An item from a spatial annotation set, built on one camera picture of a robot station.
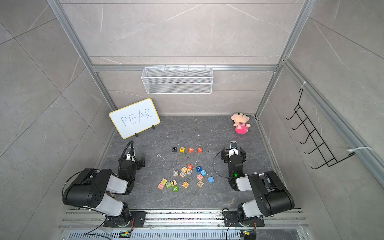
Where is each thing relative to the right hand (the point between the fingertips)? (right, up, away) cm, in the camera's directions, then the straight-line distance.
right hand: (234, 147), depth 90 cm
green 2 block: (-35, -22, -8) cm, 42 cm away
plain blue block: (-15, -18, -4) cm, 24 cm away
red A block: (-27, -3, +8) cm, 28 cm away
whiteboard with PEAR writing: (-66, +19, +12) cm, 70 cm away
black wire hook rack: (+30, 0, -31) cm, 43 cm away
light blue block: (-19, -15, -2) cm, 24 cm away
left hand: (-62, -4, +2) cm, 62 cm away
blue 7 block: (-22, -13, 0) cm, 26 cm away
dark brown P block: (-38, -2, +8) cm, 39 cm away
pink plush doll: (+10, +18, +20) cm, 29 cm away
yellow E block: (-33, -2, +8) cm, 34 cm away
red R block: (-21, -3, +8) cm, 23 cm away
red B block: (-28, -12, 0) cm, 30 cm away
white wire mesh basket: (-45, +44, +5) cm, 63 cm away
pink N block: (-44, -21, -7) cm, 50 cm away
